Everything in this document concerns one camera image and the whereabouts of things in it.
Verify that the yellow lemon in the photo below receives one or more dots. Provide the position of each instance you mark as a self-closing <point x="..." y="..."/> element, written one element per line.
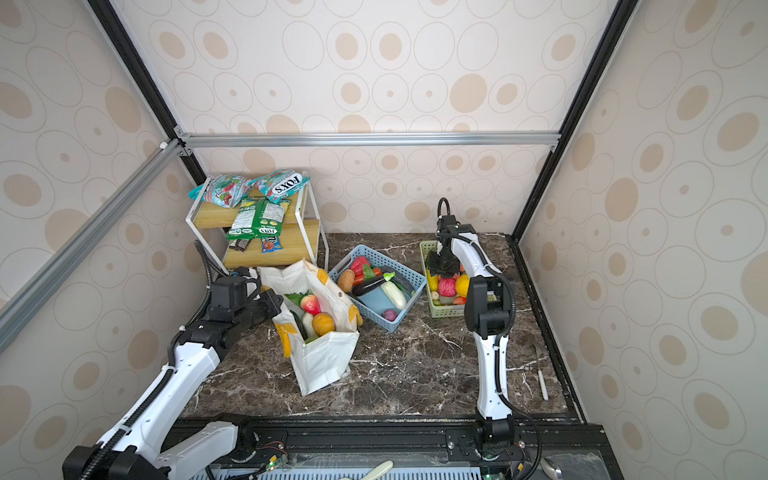
<point x="462" y="285"/>

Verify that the teal Fox's candy bag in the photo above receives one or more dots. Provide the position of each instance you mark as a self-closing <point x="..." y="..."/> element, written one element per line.
<point x="279" y="184"/>

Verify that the small purple onion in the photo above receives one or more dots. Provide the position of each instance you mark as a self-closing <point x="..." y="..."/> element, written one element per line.
<point x="390" y="315"/>

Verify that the horizontal aluminium frame bar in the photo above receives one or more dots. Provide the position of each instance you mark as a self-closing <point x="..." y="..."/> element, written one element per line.
<point x="387" y="139"/>

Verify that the pink dragon fruit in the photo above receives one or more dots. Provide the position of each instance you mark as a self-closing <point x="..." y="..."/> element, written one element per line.
<point x="446" y="287"/>

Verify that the white radish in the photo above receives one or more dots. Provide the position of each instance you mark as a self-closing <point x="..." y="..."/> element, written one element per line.
<point x="394" y="294"/>
<point x="307" y="323"/>

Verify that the orange fruit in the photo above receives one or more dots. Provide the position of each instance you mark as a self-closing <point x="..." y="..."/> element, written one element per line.
<point x="323" y="324"/>

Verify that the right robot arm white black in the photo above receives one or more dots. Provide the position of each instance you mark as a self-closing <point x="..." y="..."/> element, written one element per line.
<point x="489" y="315"/>

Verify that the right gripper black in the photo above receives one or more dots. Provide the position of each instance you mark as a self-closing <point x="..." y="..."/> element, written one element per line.
<point x="436" y="268"/>

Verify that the small blue red candy packet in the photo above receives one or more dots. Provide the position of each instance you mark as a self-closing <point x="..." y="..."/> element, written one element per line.
<point x="270" y="245"/>

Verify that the green leafy lettuce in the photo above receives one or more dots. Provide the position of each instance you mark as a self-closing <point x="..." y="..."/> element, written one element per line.
<point x="295" y="298"/>

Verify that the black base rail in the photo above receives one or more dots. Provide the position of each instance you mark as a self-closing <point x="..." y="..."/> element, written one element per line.
<point x="460" y="439"/>

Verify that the white pen on table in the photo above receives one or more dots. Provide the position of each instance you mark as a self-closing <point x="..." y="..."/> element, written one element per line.
<point x="542" y="385"/>

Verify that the red green candy bag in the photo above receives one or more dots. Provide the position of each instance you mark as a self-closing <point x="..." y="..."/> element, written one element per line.
<point x="224" y="190"/>

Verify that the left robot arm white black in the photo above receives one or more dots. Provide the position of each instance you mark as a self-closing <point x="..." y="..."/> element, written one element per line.
<point x="133" y="447"/>

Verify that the left slanted aluminium frame bar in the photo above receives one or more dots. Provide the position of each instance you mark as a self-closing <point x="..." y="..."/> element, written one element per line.
<point x="25" y="305"/>

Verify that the white grocery bag yellow handles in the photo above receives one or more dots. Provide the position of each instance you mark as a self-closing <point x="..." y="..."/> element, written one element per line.
<point x="323" y="360"/>

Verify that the green snack packet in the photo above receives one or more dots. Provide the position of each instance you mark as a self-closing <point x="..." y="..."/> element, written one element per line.
<point x="258" y="218"/>

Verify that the white wire wooden shelf rack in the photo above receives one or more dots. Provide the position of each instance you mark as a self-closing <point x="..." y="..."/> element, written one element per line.
<point x="303" y="236"/>

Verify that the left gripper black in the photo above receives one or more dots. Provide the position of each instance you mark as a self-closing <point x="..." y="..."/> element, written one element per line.
<point x="273" y="307"/>

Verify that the dark purple eggplant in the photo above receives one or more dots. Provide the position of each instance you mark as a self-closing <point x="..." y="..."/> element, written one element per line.
<point x="369" y="285"/>

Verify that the green plastic fruit basket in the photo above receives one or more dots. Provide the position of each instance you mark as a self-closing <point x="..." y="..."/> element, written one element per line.
<point x="440" y="307"/>

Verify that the blue plastic vegetable basket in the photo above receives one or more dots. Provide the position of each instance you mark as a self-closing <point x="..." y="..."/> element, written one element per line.
<point x="368" y="263"/>

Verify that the red yellow peach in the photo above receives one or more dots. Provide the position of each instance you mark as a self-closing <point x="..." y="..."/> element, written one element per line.
<point x="310" y="304"/>

